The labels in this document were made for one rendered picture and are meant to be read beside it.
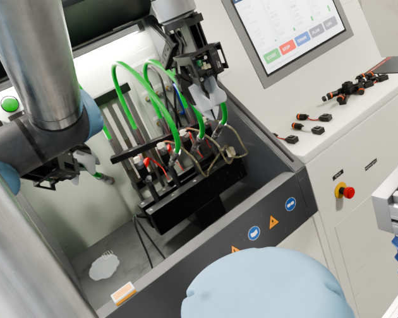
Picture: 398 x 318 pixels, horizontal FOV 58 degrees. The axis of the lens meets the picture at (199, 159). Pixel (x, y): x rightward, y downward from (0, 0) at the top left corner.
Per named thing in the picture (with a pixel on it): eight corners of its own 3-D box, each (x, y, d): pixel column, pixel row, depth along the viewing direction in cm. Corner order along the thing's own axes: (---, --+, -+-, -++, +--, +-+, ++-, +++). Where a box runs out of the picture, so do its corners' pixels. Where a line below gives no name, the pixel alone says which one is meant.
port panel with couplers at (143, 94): (162, 139, 130) (124, 58, 118) (158, 138, 133) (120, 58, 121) (190, 122, 135) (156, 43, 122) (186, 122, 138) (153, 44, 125)
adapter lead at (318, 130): (325, 132, 104) (324, 125, 103) (320, 135, 103) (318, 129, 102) (296, 126, 114) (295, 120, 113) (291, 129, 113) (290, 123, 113)
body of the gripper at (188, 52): (199, 88, 65) (174, 22, 60) (179, 87, 72) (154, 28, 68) (231, 70, 68) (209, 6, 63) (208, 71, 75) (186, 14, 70)
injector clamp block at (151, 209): (170, 253, 106) (149, 214, 100) (157, 241, 114) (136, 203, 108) (254, 192, 118) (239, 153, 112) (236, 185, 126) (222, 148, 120)
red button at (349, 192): (347, 205, 104) (344, 190, 102) (336, 201, 107) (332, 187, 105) (359, 195, 106) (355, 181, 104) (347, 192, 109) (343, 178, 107)
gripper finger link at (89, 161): (103, 182, 79) (69, 175, 72) (97, 159, 82) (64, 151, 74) (113, 175, 78) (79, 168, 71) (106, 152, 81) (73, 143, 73)
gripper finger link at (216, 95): (227, 121, 72) (211, 79, 68) (211, 118, 77) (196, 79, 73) (238, 114, 73) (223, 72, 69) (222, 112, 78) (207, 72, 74)
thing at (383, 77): (347, 108, 111) (344, 93, 109) (321, 106, 120) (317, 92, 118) (390, 77, 119) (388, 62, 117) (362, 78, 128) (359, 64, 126)
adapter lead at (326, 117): (333, 118, 109) (331, 112, 108) (328, 122, 108) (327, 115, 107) (300, 117, 119) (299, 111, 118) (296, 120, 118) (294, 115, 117)
